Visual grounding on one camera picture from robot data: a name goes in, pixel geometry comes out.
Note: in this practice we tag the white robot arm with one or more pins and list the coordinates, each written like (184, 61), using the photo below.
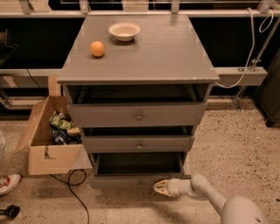
(232, 210)

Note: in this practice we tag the black round caster object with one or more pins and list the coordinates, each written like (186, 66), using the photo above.
(11, 211)

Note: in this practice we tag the dark blue snack bag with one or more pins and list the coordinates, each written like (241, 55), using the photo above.
(60, 137)

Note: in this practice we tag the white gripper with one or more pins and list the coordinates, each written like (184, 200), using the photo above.
(174, 187)

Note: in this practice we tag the grey wooden drawer cabinet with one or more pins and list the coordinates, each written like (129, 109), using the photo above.
(164, 62)

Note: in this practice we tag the green snack bag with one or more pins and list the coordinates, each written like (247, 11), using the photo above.
(60, 121)

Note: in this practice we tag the grey bottom drawer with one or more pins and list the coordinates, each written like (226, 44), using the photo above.
(133, 170)

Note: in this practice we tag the orange fruit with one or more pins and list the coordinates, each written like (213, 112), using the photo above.
(97, 48)

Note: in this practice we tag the white paper bowl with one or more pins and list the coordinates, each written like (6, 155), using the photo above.
(124, 31)

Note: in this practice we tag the grey drawer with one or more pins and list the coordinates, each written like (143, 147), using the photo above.
(133, 170)
(137, 114)
(138, 139)

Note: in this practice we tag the white red sneaker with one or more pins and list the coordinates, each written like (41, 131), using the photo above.
(9, 183)

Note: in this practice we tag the white trouser leg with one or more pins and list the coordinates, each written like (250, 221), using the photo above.
(2, 146)

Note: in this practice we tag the grey middle drawer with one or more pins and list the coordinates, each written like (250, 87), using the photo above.
(138, 139)

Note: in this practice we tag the grey top drawer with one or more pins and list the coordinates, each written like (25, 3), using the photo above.
(137, 114)

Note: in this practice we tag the dark cabinet at right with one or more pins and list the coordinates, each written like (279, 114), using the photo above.
(267, 97)

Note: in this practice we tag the open cardboard box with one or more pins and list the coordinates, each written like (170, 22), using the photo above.
(45, 156)

